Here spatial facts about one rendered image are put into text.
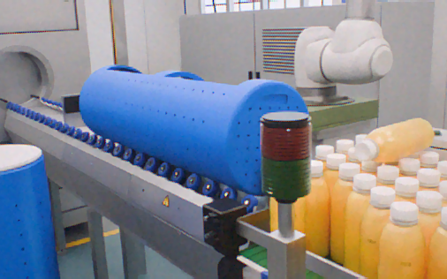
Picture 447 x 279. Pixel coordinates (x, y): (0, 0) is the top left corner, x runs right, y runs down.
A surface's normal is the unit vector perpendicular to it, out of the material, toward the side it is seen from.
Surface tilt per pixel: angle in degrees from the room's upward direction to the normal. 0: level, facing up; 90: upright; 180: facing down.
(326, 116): 90
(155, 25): 90
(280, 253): 90
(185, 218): 70
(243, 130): 90
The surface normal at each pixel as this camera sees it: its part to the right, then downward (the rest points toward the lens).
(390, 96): 0.57, 0.17
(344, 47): -0.82, -0.01
